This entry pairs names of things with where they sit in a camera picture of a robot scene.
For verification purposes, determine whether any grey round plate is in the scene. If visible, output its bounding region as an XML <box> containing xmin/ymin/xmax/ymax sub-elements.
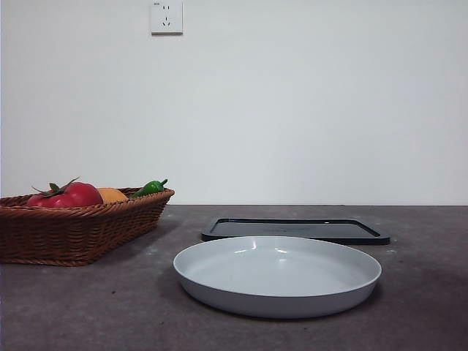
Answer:
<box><xmin>173</xmin><ymin>235</ymin><xmax>383</xmax><ymax>320</ymax></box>

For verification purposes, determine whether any orange round fruit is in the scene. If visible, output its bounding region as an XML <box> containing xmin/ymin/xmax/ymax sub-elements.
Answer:
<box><xmin>97</xmin><ymin>187</ymin><xmax>129</xmax><ymax>204</ymax></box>

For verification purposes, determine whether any black rectangular tray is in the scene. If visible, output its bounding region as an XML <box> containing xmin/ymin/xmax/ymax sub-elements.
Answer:
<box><xmin>200</xmin><ymin>217</ymin><xmax>391</xmax><ymax>246</ymax></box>

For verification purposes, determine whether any brown wicker basket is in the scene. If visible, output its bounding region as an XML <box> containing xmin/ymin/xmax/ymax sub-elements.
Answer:
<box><xmin>0</xmin><ymin>186</ymin><xmax>176</xmax><ymax>267</ymax></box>

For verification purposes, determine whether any red tomato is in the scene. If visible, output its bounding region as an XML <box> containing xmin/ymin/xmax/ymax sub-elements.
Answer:
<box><xmin>26</xmin><ymin>177</ymin><xmax>105</xmax><ymax>208</ymax></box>

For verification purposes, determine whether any white wall socket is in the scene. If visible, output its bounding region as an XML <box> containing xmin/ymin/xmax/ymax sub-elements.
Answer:
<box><xmin>151</xmin><ymin>0</ymin><xmax>184</xmax><ymax>36</ymax></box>

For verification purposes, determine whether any green chili pepper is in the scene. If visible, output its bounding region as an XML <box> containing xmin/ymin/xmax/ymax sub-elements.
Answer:
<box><xmin>128</xmin><ymin>178</ymin><xmax>169</xmax><ymax>200</ymax></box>

